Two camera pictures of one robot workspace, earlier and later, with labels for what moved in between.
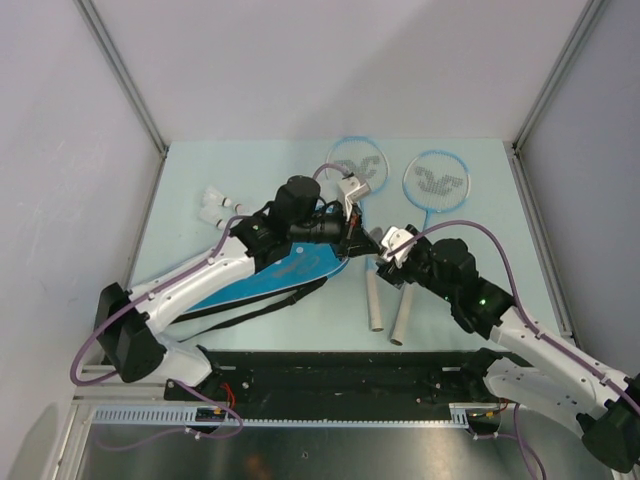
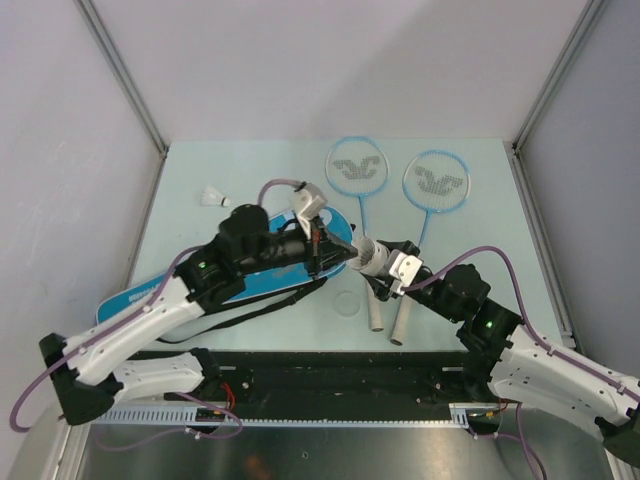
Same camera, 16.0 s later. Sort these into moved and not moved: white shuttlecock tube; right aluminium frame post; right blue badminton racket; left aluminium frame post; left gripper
Moved: white shuttlecock tube; left gripper
Not moved: left aluminium frame post; right aluminium frame post; right blue badminton racket
